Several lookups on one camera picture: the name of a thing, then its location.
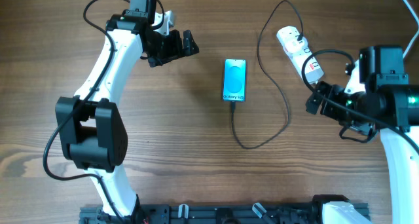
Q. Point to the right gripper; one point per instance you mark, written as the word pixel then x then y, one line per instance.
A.
pixel 332 91

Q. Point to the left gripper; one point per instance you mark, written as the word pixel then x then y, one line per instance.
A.
pixel 175 51

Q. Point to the Galaxy S25 smartphone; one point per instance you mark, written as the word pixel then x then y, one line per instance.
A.
pixel 234 80

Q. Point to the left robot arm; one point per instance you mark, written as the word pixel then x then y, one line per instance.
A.
pixel 90 128

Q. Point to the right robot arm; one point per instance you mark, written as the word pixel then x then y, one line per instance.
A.
pixel 390 104

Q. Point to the white USB charger plug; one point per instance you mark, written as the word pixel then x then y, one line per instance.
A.
pixel 294 46

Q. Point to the white power strip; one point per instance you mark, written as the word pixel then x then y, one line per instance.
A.
pixel 313 71

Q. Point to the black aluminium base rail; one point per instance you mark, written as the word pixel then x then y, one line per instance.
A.
pixel 165 214

